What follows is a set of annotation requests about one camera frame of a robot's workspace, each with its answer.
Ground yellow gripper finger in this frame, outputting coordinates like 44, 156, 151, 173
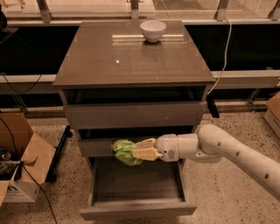
131, 147, 163, 161
136, 138, 157, 149

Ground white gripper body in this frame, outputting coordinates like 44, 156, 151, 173
156, 134, 179, 162

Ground green rice chip bag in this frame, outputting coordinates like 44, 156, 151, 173
111, 139, 143, 166

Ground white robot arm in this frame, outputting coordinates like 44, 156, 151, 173
131, 124, 280, 200

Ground bottom grey drawer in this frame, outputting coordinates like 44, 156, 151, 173
80, 157, 197, 221

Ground grey drawer cabinet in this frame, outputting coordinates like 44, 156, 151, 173
52, 19, 216, 167

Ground top grey drawer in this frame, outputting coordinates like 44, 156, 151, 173
64, 101, 206, 129

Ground black stand leg right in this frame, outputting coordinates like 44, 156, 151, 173
206, 94, 220, 118

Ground black stand leg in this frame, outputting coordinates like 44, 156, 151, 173
45, 125, 73, 183
206, 94, 220, 118

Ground black stand leg left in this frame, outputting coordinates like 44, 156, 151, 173
45, 125, 73, 183

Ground cardboard box on right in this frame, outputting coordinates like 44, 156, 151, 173
263, 92, 280, 138

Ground cardboard box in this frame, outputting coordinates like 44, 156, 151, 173
0, 113, 55, 205
263, 92, 280, 138

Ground white bowl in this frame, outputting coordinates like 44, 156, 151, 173
140, 20, 166, 42

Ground cardboard box on left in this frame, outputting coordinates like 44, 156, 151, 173
0, 113, 55, 205

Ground black cable on floor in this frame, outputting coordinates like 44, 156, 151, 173
0, 116, 59, 224

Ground white cable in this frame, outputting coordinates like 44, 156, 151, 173
206, 17, 233, 97

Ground metal window rail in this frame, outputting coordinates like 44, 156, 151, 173
0, 70, 280, 95

